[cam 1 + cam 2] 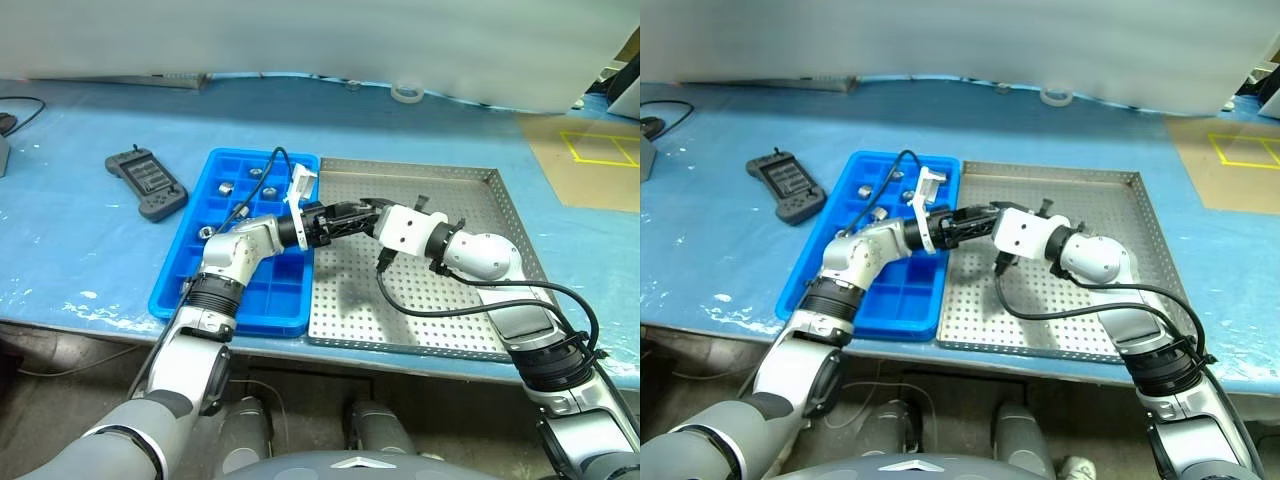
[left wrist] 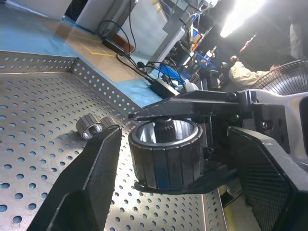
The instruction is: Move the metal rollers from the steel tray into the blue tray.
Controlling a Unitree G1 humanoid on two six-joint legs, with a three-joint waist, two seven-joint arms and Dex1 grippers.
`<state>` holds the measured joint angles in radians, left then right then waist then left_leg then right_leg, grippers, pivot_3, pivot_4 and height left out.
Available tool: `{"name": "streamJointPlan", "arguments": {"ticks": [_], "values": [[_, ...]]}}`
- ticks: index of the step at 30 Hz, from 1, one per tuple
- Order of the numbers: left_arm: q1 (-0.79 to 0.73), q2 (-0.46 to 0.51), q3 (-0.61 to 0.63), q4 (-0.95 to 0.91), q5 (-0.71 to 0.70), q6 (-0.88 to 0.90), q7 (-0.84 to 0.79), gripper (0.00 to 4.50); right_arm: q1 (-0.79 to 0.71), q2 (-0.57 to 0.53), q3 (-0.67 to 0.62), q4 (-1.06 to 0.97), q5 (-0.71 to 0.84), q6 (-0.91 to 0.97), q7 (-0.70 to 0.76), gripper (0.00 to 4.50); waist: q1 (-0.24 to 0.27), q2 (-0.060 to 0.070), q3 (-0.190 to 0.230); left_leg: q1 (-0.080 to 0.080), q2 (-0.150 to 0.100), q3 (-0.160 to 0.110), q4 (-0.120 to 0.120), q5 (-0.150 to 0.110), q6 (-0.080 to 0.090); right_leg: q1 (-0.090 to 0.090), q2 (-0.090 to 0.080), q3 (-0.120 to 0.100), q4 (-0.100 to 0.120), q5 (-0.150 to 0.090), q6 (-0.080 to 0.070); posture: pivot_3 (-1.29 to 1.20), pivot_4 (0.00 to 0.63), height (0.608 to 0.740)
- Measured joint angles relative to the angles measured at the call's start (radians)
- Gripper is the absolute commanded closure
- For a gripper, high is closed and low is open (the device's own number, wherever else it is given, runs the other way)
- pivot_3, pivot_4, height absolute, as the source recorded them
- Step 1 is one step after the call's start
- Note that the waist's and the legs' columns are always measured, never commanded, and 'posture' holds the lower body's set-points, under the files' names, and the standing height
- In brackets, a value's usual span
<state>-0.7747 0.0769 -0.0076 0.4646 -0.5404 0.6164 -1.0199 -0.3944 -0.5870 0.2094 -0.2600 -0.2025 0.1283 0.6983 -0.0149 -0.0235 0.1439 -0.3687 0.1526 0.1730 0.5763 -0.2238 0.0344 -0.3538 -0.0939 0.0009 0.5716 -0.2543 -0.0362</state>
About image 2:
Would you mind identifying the person in beige jacket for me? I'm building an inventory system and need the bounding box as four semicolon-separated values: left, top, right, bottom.
228;54;303;90

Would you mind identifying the grey aluminium frame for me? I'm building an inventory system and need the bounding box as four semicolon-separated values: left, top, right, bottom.
146;0;207;74

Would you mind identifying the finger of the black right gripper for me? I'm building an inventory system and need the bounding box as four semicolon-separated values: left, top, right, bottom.
133;166;239;195
127;90;242;121

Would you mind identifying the blue plastic bin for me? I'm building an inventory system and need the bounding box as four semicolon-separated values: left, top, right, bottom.
194;50;217;72

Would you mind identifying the black power brick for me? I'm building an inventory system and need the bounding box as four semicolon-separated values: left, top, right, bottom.
150;77;181;99
102;36;126;53

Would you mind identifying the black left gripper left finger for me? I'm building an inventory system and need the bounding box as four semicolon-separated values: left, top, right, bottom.
26;125;123;231

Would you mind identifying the black wire fan guard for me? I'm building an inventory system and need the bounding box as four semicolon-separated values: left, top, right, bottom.
250;59;308;97

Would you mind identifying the white upright panel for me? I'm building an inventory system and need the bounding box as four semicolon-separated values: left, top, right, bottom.
76;0;137;33

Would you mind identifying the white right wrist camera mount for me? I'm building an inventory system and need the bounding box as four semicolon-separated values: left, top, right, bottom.
250;88;308;169

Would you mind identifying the perforated metal tray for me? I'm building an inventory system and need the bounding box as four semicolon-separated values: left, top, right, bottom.
0;50;228;231

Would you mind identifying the metal motor rotor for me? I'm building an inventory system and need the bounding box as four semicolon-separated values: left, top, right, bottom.
128;119;204;191
76;115;104;141
100;116;119;131

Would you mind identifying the bright ceiling lamp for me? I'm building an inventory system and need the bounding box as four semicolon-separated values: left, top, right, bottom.
219;0;267;39

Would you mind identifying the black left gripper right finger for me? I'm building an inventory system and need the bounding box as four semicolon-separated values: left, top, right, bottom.
227;126;308;231

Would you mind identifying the brown cardboard mat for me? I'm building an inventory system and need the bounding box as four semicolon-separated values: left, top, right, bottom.
64;23;137;84

